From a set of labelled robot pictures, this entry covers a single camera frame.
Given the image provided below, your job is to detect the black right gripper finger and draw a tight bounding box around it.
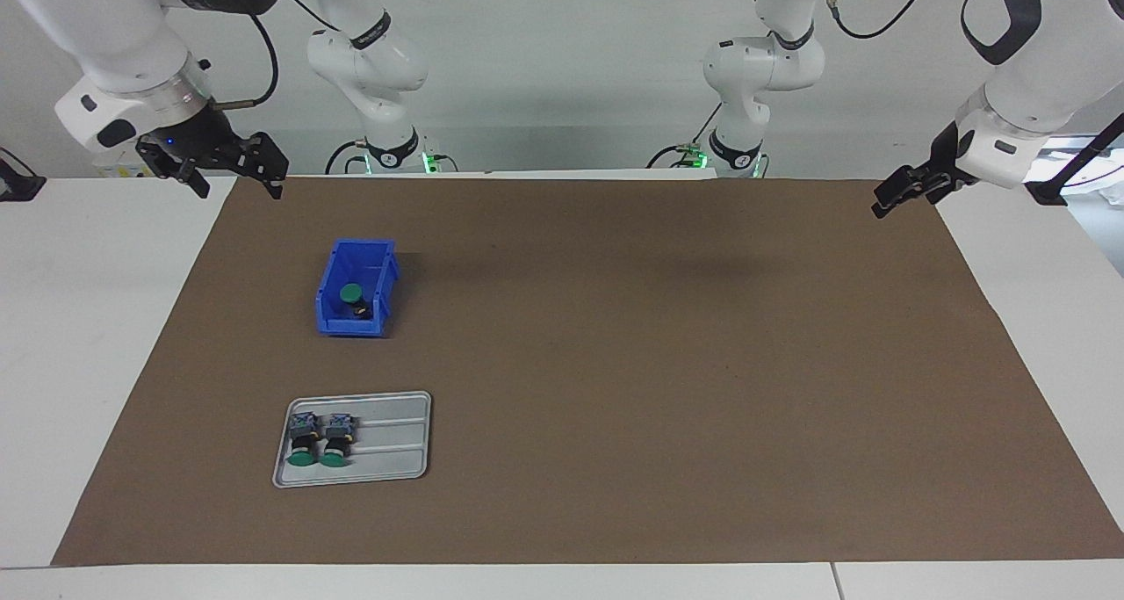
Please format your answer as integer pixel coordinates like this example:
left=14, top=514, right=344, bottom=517
left=225, top=131, right=291, bottom=201
left=135, top=141, right=213, bottom=201

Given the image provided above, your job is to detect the blue plastic bin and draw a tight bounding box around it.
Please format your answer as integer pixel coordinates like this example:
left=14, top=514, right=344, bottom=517
left=315, top=239, right=400, bottom=338

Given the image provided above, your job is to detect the silver metal tray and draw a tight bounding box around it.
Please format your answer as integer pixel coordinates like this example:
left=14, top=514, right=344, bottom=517
left=271, top=391, right=433, bottom=489

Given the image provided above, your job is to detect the brown table mat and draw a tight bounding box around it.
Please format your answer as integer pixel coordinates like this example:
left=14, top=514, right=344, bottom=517
left=51, top=178, right=1124, bottom=567

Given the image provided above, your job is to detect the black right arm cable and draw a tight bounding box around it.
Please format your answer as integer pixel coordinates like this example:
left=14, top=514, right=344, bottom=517
left=211, top=0, right=343, bottom=111

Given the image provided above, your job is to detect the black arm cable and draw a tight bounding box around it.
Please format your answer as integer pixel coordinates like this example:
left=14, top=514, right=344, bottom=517
left=211, top=0, right=343, bottom=111
left=817, top=0, right=945, bottom=41

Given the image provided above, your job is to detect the black base cable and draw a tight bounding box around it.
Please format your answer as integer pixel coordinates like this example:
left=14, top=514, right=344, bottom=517
left=323, top=137, right=370, bottom=176
left=647, top=121, right=714, bottom=169

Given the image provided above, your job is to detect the black camera stand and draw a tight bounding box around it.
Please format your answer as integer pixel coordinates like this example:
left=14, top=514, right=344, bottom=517
left=1026, top=112, right=1124, bottom=207

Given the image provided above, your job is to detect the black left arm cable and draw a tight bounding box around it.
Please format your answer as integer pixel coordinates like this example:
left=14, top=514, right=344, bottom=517
left=817, top=0, right=945, bottom=41

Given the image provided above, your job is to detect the black clamp mount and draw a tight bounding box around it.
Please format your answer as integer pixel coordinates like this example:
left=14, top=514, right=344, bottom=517
left=0, top=148, right=47, bottom=202

